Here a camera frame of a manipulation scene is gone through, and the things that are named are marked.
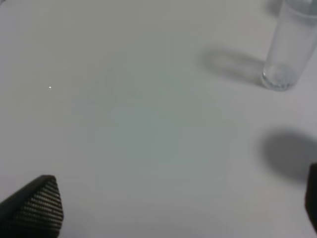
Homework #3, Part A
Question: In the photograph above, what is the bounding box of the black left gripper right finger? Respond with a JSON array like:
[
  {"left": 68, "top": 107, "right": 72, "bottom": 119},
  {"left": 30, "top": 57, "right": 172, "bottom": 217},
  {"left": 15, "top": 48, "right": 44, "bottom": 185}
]
[{"left": 305, "top": 163, "right": 317, "bottom": 232}]

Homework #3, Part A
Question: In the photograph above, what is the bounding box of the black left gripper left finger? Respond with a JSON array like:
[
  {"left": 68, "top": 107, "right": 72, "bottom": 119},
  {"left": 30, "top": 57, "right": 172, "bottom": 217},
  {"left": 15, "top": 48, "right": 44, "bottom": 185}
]
[{"left": 0, "top": 175, "right": 64, "bottom": 238}]

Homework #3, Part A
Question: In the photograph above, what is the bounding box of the tall clear glass tumbler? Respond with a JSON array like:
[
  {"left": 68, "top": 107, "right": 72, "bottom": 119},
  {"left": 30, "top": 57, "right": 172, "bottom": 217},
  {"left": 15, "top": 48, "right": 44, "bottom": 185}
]
[{"left": 262, "top": 0, "right": 317, "bottom": 91}]

